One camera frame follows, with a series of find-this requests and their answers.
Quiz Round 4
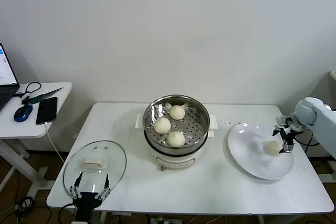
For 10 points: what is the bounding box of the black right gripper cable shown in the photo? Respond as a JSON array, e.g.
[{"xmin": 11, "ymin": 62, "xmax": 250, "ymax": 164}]
[{"xmin": 292, "ymin": 132, "xmax": 320, "ymax": 146}]

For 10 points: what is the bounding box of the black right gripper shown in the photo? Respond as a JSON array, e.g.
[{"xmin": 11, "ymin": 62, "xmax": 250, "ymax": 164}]
[{"xmin": 272, "ymin": 125, "xmax": 297, "ymax": 154}]

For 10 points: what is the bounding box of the white steamed baozi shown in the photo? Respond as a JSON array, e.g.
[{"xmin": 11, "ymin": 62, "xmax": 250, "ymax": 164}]
[
  {"xmin": 153, "ymin": 118, "xmax": 172, "ymax": 134},
  {"xmin": 166, "ymin": 131, "xmax": 186, "ymax": 148},
  {"xmin": 263, "ymin": 141, "xmax": 283, "ymax": 157},
  {"xmin": 169, "ymin": 104, "xmax": 186, "ymax": 121}
]

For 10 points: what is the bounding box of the black floor cable bundle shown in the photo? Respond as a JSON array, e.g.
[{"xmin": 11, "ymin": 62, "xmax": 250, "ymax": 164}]
[{"xmin": 14, "ymin": 195, "xmax": 53, "ymax": 224}]

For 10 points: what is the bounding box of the white charging cable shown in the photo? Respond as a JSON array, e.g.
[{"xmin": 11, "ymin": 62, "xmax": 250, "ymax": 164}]
[{"xmin": 44, "ymin": 121, "xmax": 65, "ymax": 163}]

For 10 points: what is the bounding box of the white round plate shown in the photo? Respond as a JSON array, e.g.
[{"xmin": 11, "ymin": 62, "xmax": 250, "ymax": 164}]
[{"xmin": 227, "ymin": 122, "xmax": 294, "ymax": 180}]

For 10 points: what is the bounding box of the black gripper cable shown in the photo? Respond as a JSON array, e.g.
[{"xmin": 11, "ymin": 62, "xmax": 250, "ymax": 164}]
[
  {"xmin": 58, "ymin": 202, "xmax": 79, "ymax": 224},
  {"xmin": 292, "ymin": 132, "xmax": 320, "ymax": 146}
]

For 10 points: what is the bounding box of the white floor power strip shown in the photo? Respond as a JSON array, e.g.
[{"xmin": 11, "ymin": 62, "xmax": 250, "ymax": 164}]
[{"xmin": 150, "ymin": 216, "xmax": 182, "ymax": 224}]

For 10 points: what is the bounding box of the black laptop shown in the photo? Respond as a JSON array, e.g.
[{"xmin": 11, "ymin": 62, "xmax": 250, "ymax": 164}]
[{"xmin": 0, "ymin": 42, "xmax": 21, "ymax": 112}]

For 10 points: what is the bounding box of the black smartphone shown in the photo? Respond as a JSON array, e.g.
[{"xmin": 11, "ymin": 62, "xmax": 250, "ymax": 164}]
[{"xmin": 36, "ymin": 96, "xmax": 58, "ymax": 125}]

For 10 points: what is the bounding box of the green handled knife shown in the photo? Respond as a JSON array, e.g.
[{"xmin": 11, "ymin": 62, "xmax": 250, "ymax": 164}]
[{"xmin": 22, "ymin": 87, "xmax": 65, "ymax": 105}]

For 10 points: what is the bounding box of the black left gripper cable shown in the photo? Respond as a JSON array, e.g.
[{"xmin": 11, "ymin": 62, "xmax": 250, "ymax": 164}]
[{"xmin": 58, "ymin": 202, "xmax": 79, "ymax": 224}]

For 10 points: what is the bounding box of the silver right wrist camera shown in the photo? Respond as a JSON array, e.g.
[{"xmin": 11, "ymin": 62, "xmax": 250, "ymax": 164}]
[{"xmin": 275, "ymin": 115, "xmax": 292, "ymax": 127}]

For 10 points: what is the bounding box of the white side table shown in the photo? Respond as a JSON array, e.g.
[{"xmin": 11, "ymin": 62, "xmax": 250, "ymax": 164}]
[{"xmin": 0, "ymin": 81, "xmax": 73, "ymax": 198}]

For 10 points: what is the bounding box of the white electric cooker base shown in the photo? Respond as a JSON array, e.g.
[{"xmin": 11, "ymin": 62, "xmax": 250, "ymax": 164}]
[{"xmin": 143, "ymin": 126, "xmax": 216, "ymax": 172}]

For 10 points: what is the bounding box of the stainless steel steamer basket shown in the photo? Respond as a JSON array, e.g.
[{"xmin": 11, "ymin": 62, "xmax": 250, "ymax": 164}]
[{"xmin": 135, "ymin": 94, "xmax": 218, "ymax": 156}]

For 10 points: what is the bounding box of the round glass pot lid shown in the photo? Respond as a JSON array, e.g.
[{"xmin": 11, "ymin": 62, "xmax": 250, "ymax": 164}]
[{"xmin": 62, "ymin": 140, "xmax": 128, "ymax": 200}]

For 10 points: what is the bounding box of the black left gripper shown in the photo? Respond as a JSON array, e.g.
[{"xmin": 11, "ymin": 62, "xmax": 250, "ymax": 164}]
[{"xmin": 69, "ymin": 172, "xmax": 111, "ymax": 222}]

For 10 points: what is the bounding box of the blue computer mouse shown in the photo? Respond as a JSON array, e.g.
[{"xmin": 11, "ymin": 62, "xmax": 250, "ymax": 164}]
[{"xmin": 14, "ymin": 104, "xmax": 34, "ymax": 123}]

